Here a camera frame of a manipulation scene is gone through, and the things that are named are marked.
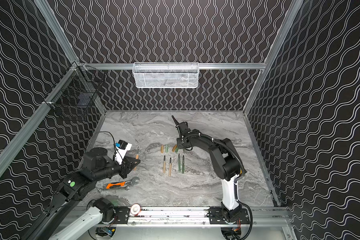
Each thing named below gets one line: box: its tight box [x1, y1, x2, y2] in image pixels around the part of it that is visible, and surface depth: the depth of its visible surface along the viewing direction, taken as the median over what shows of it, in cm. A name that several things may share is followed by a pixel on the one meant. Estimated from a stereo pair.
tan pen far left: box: [163, 155, 166, 174], surface depth 94 cm
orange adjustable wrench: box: [97, 176, 140, 192], surface depth 85 cm
